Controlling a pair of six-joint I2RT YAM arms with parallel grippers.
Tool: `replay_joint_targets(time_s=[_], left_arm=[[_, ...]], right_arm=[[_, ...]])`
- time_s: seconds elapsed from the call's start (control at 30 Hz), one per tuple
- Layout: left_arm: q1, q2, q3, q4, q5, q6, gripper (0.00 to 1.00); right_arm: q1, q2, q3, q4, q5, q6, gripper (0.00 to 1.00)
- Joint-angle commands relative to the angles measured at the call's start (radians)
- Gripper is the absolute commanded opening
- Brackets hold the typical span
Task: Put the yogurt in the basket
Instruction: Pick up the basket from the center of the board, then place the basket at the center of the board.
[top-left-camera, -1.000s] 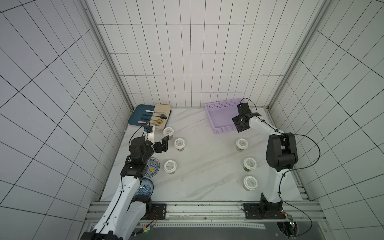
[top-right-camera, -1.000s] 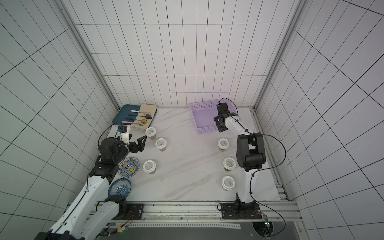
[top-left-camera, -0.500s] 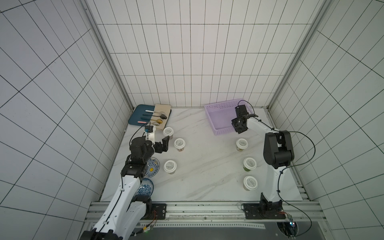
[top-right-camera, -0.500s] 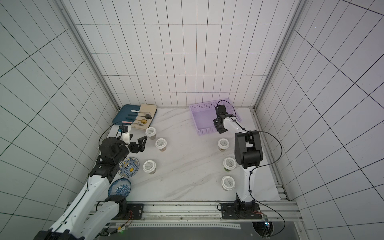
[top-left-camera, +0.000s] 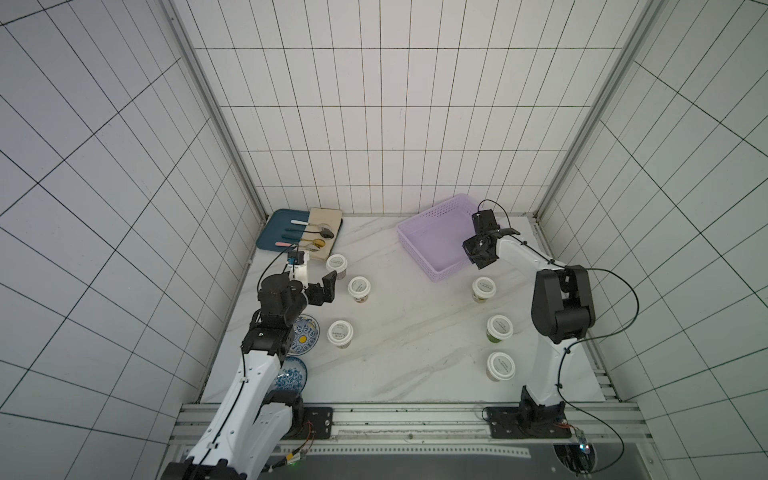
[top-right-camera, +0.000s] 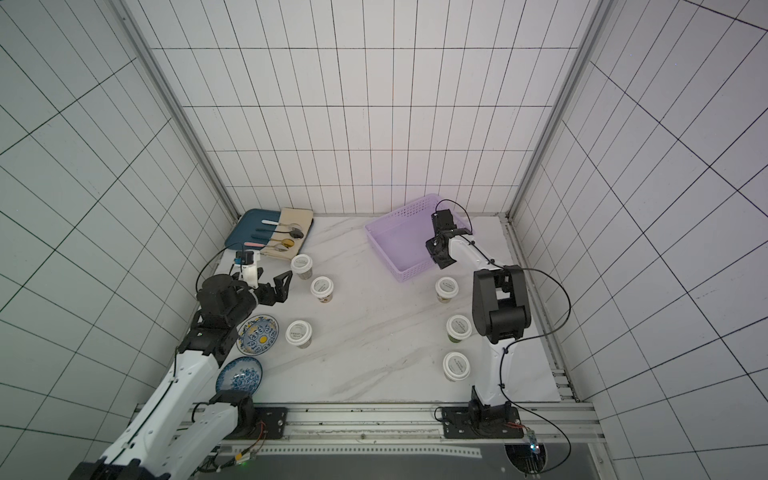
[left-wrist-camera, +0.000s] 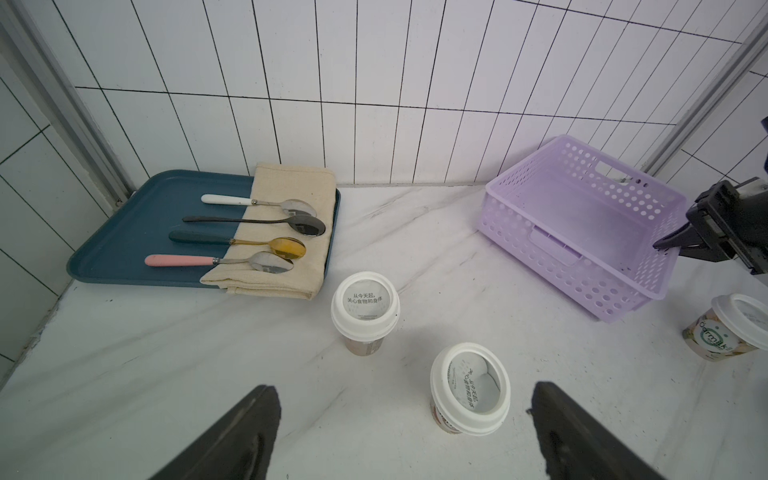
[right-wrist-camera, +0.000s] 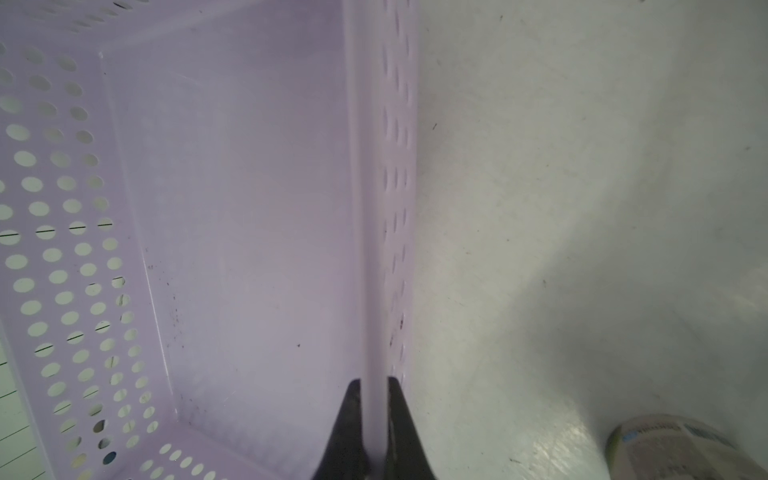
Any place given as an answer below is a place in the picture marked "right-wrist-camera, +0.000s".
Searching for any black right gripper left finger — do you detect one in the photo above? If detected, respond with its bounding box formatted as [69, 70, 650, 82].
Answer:
[313, 379, 369, 480]

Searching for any yogurt cup white lid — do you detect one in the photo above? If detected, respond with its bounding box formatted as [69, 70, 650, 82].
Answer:
[604, 414, 767, 480]

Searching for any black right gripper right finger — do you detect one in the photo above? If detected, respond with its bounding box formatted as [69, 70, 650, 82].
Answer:
[384, 377, 436, 480]

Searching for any purple perforated plastic basket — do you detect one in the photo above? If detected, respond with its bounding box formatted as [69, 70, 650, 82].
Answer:
[1, 1, 419, 479]

